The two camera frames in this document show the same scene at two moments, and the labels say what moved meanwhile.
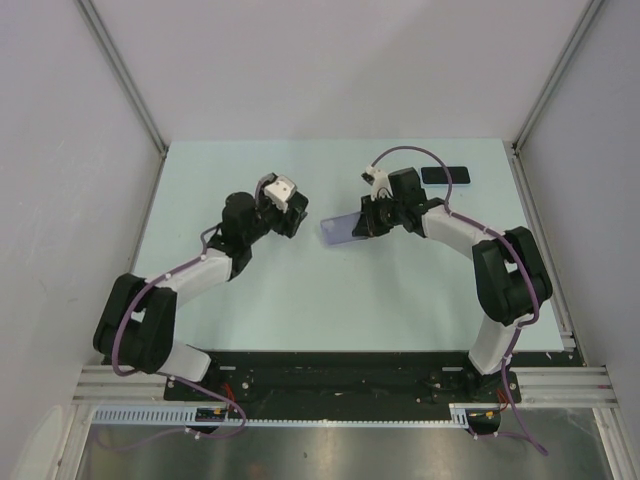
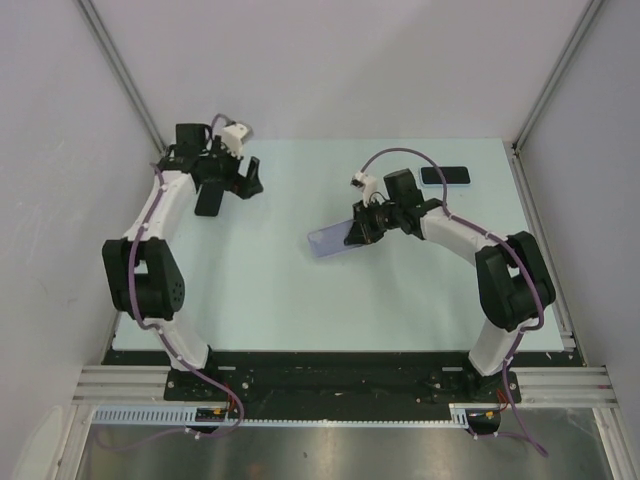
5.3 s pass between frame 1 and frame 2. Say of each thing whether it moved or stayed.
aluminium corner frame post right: stayed
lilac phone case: moved
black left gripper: moved
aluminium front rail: stayed
